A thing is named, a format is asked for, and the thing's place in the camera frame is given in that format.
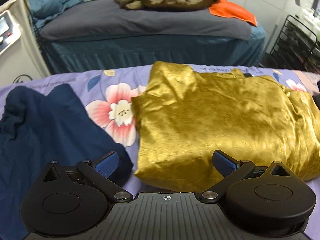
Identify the white control panel device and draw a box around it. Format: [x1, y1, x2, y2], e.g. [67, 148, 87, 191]
[0, 10, 21, 54]

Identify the gold satin jacket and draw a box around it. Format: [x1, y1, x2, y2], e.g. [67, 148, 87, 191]
[132, 62, 319, 192]

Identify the purple floral bed sheet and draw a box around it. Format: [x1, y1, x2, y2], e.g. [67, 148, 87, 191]
[0, 63, 320, 240]

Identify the orange cloth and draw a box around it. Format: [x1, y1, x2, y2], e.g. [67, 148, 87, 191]
[209, 0, 258, 27]

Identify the teal bed skirt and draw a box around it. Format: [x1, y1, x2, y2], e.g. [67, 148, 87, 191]
[40, 25, 266, 74]

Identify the black wire rack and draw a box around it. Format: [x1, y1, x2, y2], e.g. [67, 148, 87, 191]
[270, 15, 319, 74]

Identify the grey bed cover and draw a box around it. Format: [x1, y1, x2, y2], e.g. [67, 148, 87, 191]
[40, 0, 252, 41]

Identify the blue pillow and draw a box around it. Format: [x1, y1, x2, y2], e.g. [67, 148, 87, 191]
[28, 0, 84, 30]

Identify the navy blue garment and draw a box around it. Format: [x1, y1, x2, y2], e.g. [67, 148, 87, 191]
[1, 84, 133, 239]

